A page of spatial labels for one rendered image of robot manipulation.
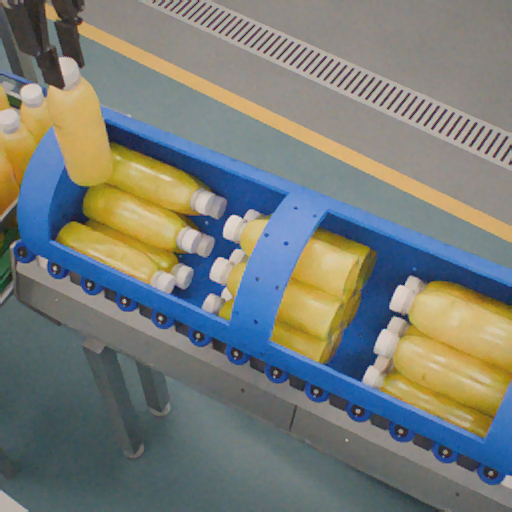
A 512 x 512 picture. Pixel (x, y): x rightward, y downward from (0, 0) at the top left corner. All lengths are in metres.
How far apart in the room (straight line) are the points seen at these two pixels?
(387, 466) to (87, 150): 0.72
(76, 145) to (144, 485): 1.34
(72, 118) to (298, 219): 0.36
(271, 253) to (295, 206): 0.09
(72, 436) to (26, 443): 0.13
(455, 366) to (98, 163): 0.60
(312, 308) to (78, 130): 0.43
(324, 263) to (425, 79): 2.09
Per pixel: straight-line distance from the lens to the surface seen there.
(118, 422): 2.21
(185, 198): 1.42
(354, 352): 1.46
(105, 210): 1.48
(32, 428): 2.52
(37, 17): 1.10
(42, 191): 1.39
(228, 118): 3.10
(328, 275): 1.26
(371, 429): 1.43
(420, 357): 1.26
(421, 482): 1.48
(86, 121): 1.21
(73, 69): 1.18
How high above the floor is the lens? 2.24
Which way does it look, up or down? 56 degrees down
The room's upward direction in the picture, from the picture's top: 1 degrees counter-clockwise
